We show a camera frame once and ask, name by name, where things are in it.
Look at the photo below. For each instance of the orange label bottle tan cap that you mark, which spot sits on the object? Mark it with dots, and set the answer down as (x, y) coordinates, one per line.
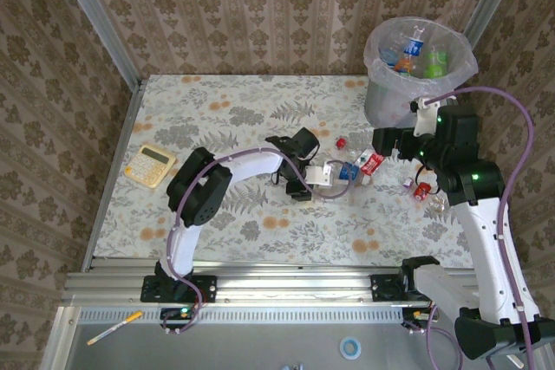
(403, 66)

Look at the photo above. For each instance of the green label clear bottle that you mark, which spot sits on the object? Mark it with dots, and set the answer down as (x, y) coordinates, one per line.
(435, 69)

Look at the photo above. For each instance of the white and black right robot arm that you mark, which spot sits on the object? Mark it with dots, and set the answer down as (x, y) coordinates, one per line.
(490, 248)

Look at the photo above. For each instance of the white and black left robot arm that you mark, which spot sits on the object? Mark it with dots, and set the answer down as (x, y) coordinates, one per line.
(199, 196)

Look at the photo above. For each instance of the grey waste bin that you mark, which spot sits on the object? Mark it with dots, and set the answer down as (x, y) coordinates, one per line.
(381, 105)

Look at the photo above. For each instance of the translucent pink bin liner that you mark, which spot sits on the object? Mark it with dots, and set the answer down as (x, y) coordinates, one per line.
(373, 47)

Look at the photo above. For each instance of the clear bottle with red cap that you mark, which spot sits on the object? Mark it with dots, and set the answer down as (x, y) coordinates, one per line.
(341, 142)

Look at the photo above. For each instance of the small purple white container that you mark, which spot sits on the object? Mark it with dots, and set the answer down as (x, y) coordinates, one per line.
(408, 182)

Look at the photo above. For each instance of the small red can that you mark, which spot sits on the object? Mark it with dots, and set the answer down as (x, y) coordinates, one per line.
(421, 191)

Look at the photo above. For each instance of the small clear glass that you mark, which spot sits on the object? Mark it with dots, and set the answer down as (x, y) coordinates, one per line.
(437, 205)

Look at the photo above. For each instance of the floral patterned tablecloth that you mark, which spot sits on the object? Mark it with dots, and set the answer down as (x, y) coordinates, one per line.
(225, 84)

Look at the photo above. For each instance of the yellow calculator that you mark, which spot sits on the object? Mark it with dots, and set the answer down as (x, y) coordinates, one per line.
(147, 166)

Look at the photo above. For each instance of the small controller board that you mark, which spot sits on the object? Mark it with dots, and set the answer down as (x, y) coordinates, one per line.
(180, 313)
(418, 316)

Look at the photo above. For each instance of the blue tape roll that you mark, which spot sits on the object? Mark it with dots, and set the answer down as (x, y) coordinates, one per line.
(341, 348)

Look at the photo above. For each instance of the small metal clamp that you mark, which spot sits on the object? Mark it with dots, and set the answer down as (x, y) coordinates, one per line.
(295, 367)

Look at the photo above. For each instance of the yellow and white pen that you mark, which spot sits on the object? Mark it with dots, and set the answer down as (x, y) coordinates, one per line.
(115, 327)

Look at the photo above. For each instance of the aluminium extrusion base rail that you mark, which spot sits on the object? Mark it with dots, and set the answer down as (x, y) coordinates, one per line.
(295, 285)

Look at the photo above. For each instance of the aluminium table side rail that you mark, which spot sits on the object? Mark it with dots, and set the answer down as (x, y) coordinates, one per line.
(123, 134)

